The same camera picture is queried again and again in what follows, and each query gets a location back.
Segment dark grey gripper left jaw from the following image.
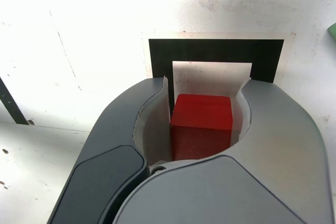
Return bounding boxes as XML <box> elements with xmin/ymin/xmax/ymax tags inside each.
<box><xmin>48</xmin><ymin>76</ymin><xmax>173</xmax><ymax>224</ymax></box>

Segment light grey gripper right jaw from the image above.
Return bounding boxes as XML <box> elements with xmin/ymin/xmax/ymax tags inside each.
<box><xmin>110</xmin><ymin>77</ymin><xmax>330</xmax><ymax>224</ymax></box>

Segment red cube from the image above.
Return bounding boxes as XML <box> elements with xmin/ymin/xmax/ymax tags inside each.
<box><xmin>169</xmin><ymin>93</ymin><xmax>234</xmax><ymax>162</ymax></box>

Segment green cube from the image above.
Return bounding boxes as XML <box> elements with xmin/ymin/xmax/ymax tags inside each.
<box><xmin>326</xmin><ymin>22</ymin><xmax>336</xmax><ymax>42</ymax></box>

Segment black tape square outline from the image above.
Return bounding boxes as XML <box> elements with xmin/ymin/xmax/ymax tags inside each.
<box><xmin>148</xmin><ymin>38</ymin><xmax>286</xmax><ymax>117</ymax></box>

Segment black tape strip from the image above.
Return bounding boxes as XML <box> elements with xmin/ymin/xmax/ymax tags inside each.
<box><xmin>0</xmin><ymin>77</ymin><xmax>29</xmax><ymax>125</ymax></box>

